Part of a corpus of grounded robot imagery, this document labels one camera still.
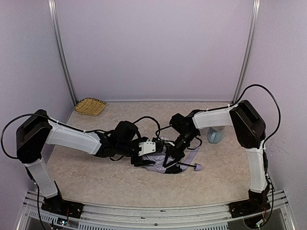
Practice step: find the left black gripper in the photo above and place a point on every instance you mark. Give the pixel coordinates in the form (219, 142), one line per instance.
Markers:
(136, 157)

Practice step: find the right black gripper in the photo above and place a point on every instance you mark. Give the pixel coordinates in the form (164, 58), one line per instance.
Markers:
(176, 155)

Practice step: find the lavender folding umbrella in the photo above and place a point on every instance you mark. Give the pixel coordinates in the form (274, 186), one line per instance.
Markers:
(158, 158)

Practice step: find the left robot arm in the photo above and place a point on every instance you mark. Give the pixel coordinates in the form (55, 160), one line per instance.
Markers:
(39, 130)

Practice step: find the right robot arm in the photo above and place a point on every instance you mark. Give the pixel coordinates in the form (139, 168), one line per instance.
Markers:
(250, 131)

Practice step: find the light blue mug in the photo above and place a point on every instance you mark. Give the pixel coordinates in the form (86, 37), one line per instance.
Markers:
(215, 134)

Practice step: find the yellow woven mat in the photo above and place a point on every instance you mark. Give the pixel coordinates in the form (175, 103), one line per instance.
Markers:
(90, 106)

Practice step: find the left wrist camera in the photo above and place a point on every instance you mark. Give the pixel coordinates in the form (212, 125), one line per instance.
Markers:
(149, 147)

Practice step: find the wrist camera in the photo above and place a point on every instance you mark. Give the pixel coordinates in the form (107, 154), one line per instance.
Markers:
(165, 141)
(149, 147)

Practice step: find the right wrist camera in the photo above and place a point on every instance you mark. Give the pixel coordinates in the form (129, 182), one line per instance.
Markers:
(165, 141)

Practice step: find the front aluminium rail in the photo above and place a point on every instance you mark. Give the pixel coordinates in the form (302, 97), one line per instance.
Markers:
(203, 217)

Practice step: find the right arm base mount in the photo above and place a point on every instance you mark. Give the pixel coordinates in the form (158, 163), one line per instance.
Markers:
(247, 207)

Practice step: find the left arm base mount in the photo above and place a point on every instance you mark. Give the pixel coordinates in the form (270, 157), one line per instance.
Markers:
(64, 208)

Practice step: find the right aluminium frame post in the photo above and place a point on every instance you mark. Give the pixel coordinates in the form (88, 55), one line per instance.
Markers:
(248, 49)

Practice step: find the aluminium frame post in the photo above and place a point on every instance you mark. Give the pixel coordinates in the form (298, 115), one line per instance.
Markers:
(248, 49)
(56, 30)

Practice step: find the left aluminium frame post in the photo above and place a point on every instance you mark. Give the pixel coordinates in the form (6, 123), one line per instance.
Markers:
(56, 30)

